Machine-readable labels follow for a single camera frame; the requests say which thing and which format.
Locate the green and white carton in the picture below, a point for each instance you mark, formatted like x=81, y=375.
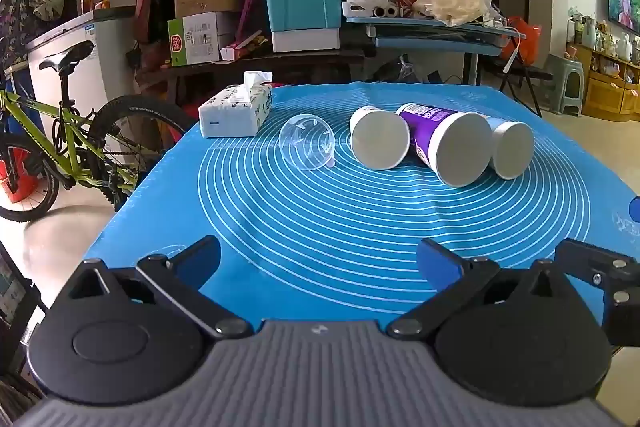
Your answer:
x=200, y=39

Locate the plain white paper cup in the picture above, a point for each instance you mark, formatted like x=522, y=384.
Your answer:
x=380, y=142

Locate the television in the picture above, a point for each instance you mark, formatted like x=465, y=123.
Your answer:
x=625, y=4

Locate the white tissue pack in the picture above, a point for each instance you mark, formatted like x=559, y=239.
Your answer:
x=235, y=112

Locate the dark low table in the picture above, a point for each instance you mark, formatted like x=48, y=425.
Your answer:
x=260, y=59

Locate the white and light-blue paper cup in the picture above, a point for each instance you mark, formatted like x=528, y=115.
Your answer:
x=511, y=151

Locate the black folding chair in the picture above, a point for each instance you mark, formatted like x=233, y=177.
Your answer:
x=520, y=74

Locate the purple paper cup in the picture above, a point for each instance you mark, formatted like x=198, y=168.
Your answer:
x=431, y=128

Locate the red bucket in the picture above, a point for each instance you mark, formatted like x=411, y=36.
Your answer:
x=20, y=177

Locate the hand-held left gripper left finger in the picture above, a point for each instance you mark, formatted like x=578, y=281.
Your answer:
x=196, y=263

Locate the white chest freezer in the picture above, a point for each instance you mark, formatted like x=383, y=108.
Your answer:
x=110, y=57

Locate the clear plastic cup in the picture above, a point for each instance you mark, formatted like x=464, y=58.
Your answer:
x=306, y=143

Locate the blue desk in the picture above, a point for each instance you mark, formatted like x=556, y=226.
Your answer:
x=435, y=39

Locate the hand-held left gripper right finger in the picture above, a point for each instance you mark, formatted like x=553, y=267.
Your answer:
x=440, y=263

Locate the grey-green plastic stool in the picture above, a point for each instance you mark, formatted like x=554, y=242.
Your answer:
x=565, y=82

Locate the white flat box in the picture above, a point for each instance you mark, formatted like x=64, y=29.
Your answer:
x=305, y=41

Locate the green bicycle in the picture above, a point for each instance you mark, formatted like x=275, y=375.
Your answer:
x=70, y=127

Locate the orange plastic bag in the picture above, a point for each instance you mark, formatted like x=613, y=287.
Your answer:
x=527, y=37

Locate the blue silicone baking mat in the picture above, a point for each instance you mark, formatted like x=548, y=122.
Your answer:
x=325, y=232

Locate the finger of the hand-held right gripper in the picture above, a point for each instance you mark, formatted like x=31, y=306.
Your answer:
x=600, y=263
x=635, y=209

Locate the wooden cabinet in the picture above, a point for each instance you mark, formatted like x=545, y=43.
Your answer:
x=605, y=94

